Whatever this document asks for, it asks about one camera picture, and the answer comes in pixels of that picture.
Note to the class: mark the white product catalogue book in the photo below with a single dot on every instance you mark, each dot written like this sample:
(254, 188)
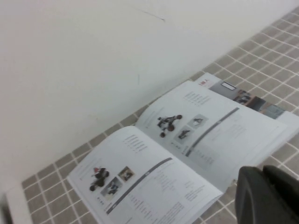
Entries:
(163, 186)

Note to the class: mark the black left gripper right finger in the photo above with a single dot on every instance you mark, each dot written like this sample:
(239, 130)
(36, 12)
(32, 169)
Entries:
(289, 193)

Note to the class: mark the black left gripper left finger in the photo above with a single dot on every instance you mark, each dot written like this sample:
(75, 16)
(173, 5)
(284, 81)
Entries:
(254, 198)

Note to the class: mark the grey white-checked tablecloth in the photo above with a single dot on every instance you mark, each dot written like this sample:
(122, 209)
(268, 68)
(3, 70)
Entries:
(268, 58)

